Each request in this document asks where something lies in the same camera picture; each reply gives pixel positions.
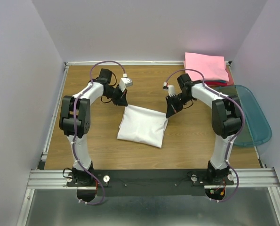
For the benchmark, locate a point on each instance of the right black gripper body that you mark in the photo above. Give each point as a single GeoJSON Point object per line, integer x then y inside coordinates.
{"type": "Point", "coordinates": [177, 100]}

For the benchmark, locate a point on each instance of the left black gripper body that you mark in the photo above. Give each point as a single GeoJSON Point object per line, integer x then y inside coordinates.
{"type": "Point", "coordinates": [115, 93]}

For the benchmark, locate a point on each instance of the white t shirt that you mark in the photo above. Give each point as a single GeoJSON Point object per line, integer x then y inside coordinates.
{"type": "Point", "coordinates": [142, 125]}

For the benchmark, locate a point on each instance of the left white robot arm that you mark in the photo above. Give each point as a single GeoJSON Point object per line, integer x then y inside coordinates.
{"type": "Point", "coordinates": [75, 115]}

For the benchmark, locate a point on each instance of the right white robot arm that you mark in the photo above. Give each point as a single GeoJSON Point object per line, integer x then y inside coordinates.
{"type": "Point", "coordinates": [227, 119]}

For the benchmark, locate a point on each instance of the folded red t shirt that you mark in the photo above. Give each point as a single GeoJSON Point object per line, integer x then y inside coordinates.
{"type": "Point", "coordinates": [219, 83]}

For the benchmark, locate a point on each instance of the folded pink t shirt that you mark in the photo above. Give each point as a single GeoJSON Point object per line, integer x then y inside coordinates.
{"type": "Point", "coordinates": [212, 67]}

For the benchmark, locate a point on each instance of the teal plastic bin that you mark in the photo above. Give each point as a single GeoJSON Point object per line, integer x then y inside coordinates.
{"type": "Point", "coordinates": [257, 130]}

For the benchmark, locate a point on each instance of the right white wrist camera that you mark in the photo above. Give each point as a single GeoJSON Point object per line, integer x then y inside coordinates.
{"type": "Point", "coordinates": [170, 89]}

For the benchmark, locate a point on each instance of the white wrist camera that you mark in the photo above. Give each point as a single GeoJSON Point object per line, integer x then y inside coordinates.
{"type": "Point", "coordinates": [170, 89]}
{"type": "Point", "coordinates": [124, 83]}

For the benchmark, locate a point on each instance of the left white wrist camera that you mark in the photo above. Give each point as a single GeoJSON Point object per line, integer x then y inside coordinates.
{"type": "Point", "coordinates": [124, 83]}

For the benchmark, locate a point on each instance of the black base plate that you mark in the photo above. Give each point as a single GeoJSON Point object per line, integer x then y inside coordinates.
{"type": "Point", "coordinates": [116, 190]}

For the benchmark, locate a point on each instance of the aluminium front rail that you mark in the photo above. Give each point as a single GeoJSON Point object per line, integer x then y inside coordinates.
{"type": "Point", "coordinates": [62, 179]}

